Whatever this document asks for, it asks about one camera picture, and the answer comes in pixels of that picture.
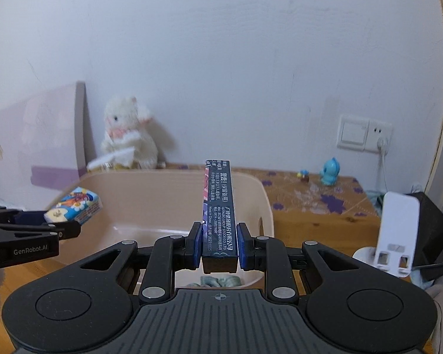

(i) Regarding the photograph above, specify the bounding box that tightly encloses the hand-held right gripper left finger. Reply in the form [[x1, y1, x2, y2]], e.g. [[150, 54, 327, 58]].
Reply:
[[69, 222, 203, 305]]

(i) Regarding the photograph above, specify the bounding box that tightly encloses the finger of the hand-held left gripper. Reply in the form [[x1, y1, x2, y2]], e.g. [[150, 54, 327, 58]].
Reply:
[[0, 208, 49, 225], [0, 222, 82, 241]]

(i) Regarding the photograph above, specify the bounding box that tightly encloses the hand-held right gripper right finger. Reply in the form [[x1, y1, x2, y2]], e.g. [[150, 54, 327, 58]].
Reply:
[[237, 223, 370, 305]]

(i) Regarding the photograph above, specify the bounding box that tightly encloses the colourful tissue packet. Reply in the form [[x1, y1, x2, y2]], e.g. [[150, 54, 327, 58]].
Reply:
[[44, 186, 104, 227]]

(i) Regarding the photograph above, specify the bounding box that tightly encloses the long dark blue box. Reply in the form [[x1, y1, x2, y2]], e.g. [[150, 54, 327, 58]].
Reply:
[[200, 160, 241, 274]]

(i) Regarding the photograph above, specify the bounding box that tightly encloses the beige plastic basin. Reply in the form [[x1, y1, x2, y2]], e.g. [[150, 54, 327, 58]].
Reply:
[[46, 170, 276, 296]]

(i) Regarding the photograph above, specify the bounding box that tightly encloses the grey-green packet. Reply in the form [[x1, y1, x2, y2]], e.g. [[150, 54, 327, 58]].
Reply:
[[186, 273, 243, 289]]

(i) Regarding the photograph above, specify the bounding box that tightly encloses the pink bed headboard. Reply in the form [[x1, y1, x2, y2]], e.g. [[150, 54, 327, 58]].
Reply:
[[0, 81, 97, 203]]

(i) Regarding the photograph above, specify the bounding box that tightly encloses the blue toy figure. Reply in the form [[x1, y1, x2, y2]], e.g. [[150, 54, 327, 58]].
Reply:
[[320, 157, 341, 186]]

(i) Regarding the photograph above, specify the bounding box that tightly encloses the white plush toy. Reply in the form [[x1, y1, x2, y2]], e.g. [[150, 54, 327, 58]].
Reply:
[[96, 96, 175, 170]]

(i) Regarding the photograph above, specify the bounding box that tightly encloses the white phone stand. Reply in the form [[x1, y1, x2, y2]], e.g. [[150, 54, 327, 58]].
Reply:
[[352, 192, 421, 279]]

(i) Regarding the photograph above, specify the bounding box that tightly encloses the light blue cloth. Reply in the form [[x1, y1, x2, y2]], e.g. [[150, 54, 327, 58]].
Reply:
[[410, 265, 435, 294]]

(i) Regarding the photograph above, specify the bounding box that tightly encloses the black bag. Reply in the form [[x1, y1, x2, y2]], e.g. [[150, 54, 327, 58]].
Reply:
[[406, 191, 443, 283]]

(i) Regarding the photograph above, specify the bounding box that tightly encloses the white wall switch socket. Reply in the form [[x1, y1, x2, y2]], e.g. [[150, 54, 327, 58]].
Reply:
[[336, 114, 394, 153]]

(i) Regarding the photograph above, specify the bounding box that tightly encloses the white plug with cable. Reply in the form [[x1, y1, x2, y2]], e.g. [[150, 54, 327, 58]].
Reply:
[[374, 136, 392, 197]]

